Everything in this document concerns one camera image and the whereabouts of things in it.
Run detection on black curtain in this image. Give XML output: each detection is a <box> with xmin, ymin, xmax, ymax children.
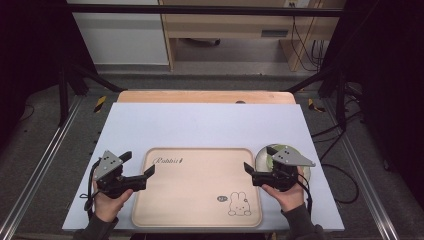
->
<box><xmin>319</xmin><ymin>0</ymin><xmax>424</xmax><ymax>209</ymax></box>
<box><xmin>0</xmin><ymin>0</ymin><xmax>99</xmax><ymax>151</ymax></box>

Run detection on light wooden desk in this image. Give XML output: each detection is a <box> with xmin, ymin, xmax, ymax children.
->
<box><xmin>158</xmin><ymin>0</ymin><xmax>348</xmax><ymax>73</ymax></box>

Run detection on green round plate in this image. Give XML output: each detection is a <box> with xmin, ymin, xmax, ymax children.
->
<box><xmin>254</xmin><ymin>143</ymin><xmax>312</xmax><ymax>188</ymax></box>

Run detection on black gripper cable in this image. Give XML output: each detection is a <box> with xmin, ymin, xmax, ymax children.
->
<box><xmin>79</xmin><ymin>159</ymin><xmax>103</xmax><ymax>221</ymax></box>
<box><xmin>294</xmin><ymin>173</ymin><xmax>314</xmax><ymax>218</ymax></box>

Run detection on aluminium floor rail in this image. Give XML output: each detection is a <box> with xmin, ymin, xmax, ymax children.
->
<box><xmin>321</xmin><ymin>98</ymin><xmax>401</xmax><ymax>240</ymax></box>
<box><xmin>0</xmin><ymin>94</ymin><xmax>84</xmax><ymax>240</ymax></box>

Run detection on person's left hand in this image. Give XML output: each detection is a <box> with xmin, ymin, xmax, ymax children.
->
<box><xmin>92</xmin><ymin>181</ymin><xmax>135</xmax><ymax>224</ymax></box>

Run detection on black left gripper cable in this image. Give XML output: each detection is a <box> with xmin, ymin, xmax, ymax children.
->
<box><xmin>79</xmin><ymin>159</ymin><xmax>103</xmax><ymax>221</ymax></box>

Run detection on pale table cover board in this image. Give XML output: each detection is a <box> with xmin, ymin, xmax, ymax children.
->
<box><xmin>61</xmin><ymin>102</ymin><xmax>345</xmax><ymax>233</ymax></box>

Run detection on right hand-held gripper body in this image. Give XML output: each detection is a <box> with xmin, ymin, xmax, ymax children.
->
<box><xmin>251</xmin><ymin>147</ymin><xmax>317</xmax><ymax>193</ymax></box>

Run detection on black hanging cables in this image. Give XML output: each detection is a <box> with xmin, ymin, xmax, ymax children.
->
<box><xmin>289</xmin><ymin>1</ymin><xmax>329</xmax><ymax>73</ymax></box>

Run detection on black metal frame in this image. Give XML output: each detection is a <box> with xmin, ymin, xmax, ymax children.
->
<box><xmin>56</xmin><ymin>3</ymin><xmax>349</xmax><ymax>129</ymax></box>

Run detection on white cabinet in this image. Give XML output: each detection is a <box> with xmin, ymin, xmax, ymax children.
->
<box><xmin>66</xmin><ymin>0</ymin><xmax>170</xmax><ymax>66</ymax></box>

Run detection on wooden tray with rabbit print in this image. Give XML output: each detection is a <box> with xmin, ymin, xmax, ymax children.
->
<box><xmin>131</xmin><ymin>147</ymin><xmax>264</xmax><ymax>229</ymax></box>

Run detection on person's right hand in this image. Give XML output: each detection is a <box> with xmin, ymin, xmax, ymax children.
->
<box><xmin>260</xmin><ymin>165</ymin><xmax>306</xmax><ymax>214</ymax></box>

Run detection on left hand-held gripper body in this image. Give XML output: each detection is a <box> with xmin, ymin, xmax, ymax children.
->
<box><xmin>92</xmin><ymin>150</ymin><xmax>138</xmax><ymax>200</ymax></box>

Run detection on yellow black tape marker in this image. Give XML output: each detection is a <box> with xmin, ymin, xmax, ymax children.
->
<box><xmin>307</xmin><ymin>97</ymin><xmax>327</xmax><ymax>113</ymax></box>
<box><xmin>93</xmin><ymin>95</ymin><xmax>108</xmax><ymax>114</ymax></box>

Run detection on black floor cable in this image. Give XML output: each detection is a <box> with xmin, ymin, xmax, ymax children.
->
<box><xmin>309</xmin><ymin>83</ymin><xmax>366</xmax><ymax>205</ymax></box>

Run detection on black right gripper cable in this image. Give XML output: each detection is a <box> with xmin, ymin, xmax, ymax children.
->
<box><xmin>294</xmin><ymin>173</ymin><xmax>314</xmax><ymax>218</ymax></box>

